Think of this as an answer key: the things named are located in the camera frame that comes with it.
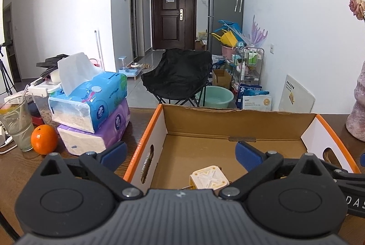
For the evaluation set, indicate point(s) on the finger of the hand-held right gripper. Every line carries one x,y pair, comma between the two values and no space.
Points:
362,159
345,173

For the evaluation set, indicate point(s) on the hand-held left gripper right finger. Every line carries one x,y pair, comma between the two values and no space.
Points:
248,156

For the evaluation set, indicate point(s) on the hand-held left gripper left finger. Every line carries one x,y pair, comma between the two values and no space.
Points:
114,155

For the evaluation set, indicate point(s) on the beige cube plug adapter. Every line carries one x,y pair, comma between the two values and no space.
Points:
209,178

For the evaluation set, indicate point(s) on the orange cardboard box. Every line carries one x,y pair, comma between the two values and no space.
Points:
216,125

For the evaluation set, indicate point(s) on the purple tissue pack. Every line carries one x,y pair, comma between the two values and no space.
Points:
97,134

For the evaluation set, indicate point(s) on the pink textured vase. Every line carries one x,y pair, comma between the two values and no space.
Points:
358,116

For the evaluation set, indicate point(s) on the blue white paper packs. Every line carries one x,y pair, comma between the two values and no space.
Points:
253,99

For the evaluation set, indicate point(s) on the blue tissue pack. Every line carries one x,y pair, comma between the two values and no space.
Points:
94,96

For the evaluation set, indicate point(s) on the green plastic basin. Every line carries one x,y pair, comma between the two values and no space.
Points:
218,96

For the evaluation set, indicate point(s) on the orange fruit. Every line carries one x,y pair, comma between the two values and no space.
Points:
44,139

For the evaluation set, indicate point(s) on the white board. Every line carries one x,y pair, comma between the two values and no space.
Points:
296,95

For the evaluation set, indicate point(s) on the small brown cardboard box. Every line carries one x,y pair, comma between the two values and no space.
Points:
221,79

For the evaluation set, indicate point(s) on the blue pet feeder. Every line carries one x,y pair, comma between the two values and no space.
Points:
125,69

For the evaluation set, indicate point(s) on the clear container white lid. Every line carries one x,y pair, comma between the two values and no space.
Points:
42,96

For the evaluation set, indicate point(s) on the metal pet bowl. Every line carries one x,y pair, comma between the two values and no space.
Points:
136,65

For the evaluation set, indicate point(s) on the red bucket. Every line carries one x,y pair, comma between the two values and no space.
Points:
96,62

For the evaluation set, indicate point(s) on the glass cup with straw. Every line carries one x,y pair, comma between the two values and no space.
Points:
17,125

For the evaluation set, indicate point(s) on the black folding chair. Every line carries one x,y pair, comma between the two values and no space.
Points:
176,74

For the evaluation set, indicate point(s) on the pink bucket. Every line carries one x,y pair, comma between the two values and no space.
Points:
228,51

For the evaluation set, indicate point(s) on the yellow watering can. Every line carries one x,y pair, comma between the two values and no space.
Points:
228,38

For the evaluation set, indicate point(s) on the blue plastic items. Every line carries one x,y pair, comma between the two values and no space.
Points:
233,27

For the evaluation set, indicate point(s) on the black tripod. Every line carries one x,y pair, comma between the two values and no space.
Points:
5,74

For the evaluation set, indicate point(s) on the grey refrigerator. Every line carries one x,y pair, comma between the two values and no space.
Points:
223,11

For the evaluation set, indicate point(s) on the dark brown door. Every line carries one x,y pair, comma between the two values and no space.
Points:
172,14

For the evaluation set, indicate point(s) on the white wall socket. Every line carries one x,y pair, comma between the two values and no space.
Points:
271,48

